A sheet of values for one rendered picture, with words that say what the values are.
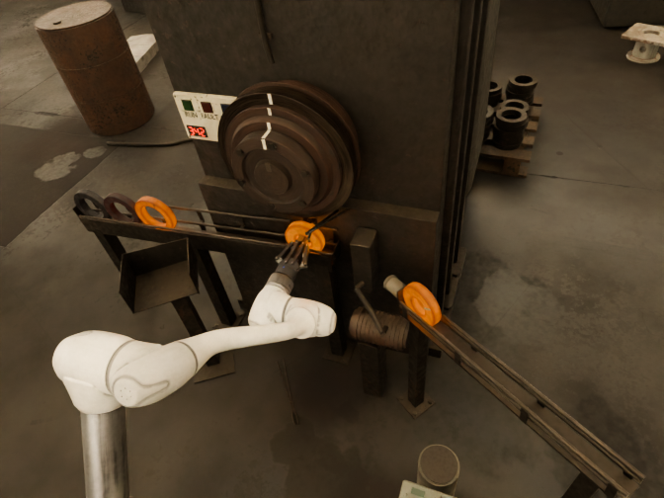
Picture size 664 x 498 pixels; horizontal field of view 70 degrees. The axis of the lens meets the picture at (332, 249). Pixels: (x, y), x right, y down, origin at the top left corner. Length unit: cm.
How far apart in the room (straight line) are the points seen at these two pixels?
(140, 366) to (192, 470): 117
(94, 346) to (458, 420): 150
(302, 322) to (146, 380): 54
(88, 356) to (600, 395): 197
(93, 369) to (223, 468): 111
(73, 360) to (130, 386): 19
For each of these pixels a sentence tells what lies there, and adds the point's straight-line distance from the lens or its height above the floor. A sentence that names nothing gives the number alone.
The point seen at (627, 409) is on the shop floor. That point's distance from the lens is 239.
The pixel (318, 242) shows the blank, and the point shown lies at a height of 75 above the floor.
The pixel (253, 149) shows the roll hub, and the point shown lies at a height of 121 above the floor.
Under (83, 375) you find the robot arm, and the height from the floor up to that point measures 108.
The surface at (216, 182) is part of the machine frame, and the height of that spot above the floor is 87.
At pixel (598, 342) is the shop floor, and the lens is 253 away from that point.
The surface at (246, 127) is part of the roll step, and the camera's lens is 148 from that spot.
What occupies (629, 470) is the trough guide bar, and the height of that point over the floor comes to 74.
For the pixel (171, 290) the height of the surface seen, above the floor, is 60.
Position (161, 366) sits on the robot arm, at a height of 109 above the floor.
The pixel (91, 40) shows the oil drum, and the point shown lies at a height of 76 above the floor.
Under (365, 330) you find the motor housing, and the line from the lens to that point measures 178.
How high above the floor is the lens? 198
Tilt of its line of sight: 45 degrees down
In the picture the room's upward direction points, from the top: 9 degrees counter-clockwise
